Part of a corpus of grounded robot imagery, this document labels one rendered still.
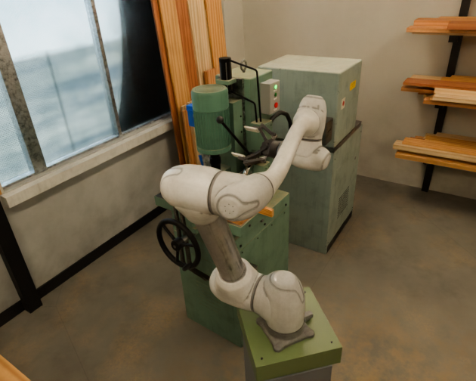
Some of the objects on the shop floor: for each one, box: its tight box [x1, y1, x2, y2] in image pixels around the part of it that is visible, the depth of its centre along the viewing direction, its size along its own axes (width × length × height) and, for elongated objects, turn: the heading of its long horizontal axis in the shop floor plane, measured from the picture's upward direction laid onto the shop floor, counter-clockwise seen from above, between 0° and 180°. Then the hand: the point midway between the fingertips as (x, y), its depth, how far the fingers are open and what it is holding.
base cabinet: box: [174, 206, 289, 348], centre depth 246 cm, size 45×58×71 cm
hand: (241, 141), depth 172 cm, fingers open, 13 cm apart
